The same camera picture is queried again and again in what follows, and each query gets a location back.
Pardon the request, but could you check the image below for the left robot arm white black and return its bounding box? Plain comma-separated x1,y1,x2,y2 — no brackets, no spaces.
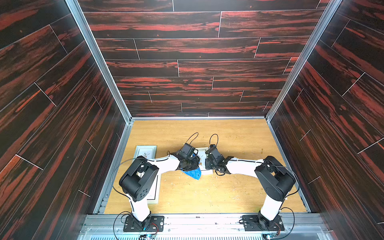
119,143,200,229

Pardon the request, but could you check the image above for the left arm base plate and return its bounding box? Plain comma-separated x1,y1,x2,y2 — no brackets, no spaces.
123,215,165,233

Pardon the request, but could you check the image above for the blue microfiber cloth black trim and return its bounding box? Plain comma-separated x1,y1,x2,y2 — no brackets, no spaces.
183,168,202,180

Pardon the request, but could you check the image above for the white picture frame near left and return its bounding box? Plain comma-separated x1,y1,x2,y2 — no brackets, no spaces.
147,175,161,204

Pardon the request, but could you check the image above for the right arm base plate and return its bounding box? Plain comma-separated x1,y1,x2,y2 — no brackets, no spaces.
239,215,285,232

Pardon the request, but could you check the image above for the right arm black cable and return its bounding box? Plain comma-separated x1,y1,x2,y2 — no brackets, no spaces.
208,133,301,240

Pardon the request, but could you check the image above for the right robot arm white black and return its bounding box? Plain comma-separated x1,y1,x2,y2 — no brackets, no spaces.
205,145,296,230

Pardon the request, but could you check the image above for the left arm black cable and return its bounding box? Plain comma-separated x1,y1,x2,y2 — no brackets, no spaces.
110,131,200,240

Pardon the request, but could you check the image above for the white picture frame deer print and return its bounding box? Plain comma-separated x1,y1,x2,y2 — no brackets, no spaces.
196,147,213,176

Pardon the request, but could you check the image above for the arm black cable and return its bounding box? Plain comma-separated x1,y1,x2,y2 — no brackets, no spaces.
110,131,200,240
208,133,301,240

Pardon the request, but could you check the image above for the aluminium front rail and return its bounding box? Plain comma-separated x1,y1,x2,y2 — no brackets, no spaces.
78,213,335,240

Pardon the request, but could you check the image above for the grey-green picture frame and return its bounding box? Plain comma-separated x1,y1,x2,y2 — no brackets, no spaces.
133,145,157,159

